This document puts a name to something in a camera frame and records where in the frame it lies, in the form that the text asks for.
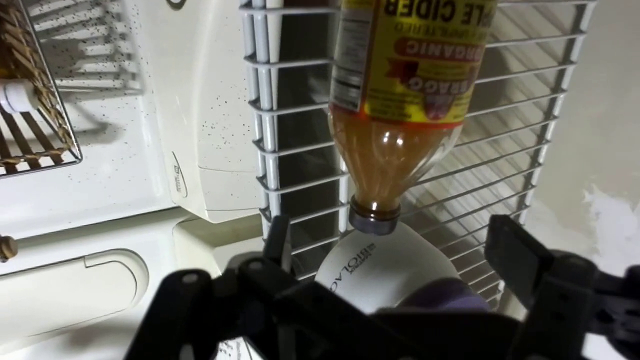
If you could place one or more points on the white jar purple lid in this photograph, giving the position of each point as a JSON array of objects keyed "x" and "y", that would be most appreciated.
[{"x": 392, "y": 273}]

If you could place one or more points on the apple cider vinegar bottle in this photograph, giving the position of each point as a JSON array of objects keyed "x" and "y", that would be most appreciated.
[{"x": 400, "y": 80}]

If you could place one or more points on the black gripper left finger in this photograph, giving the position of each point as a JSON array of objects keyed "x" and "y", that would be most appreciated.
[{"x": 200, "y": 312}]

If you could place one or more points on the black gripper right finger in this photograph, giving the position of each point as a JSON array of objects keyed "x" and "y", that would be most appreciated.
[{"x": 573, "y": 300}]

